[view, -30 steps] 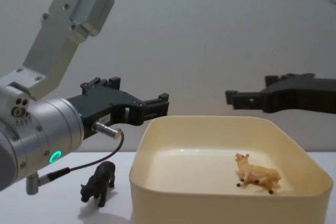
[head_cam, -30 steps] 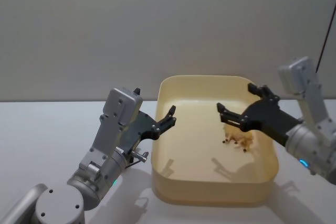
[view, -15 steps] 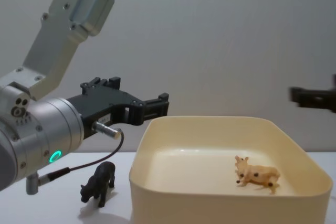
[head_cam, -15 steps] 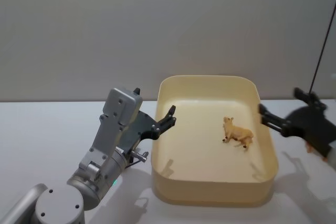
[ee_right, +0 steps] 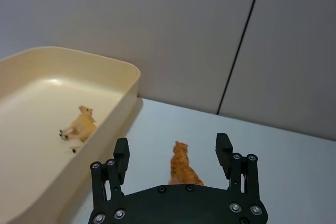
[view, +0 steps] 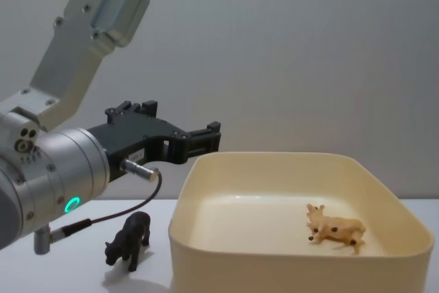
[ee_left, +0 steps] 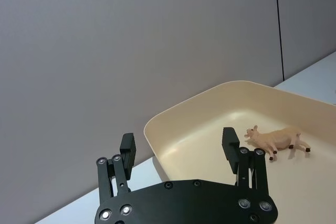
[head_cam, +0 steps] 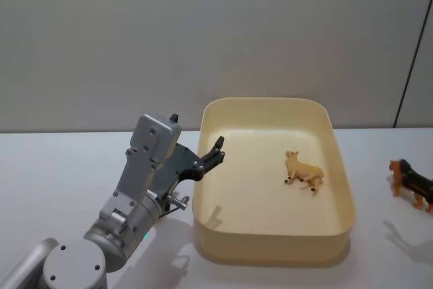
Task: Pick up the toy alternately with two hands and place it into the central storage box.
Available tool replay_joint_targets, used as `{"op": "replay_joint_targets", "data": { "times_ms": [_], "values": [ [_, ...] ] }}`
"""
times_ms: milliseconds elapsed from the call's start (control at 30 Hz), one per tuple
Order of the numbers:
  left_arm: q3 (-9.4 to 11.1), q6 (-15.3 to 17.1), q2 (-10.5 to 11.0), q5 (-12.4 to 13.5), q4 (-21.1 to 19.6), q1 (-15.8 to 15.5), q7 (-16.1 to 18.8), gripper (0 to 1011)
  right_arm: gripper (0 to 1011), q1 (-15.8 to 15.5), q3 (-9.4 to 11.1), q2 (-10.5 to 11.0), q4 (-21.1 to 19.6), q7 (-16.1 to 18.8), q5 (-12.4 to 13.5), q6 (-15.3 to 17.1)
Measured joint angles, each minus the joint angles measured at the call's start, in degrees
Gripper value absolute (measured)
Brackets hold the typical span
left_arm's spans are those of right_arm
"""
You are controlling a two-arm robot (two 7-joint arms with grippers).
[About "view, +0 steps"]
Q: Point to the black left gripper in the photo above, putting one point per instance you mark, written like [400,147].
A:
[137,135]

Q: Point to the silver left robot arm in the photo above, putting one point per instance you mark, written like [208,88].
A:
[68,159]

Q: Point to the black toy panther figure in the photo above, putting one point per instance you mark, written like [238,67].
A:
[134,234]

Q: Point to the cream plastic bin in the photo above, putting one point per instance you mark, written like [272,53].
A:
[274,272]

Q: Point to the cream spotted toy animal figure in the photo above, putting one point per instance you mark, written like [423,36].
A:
[337,226]

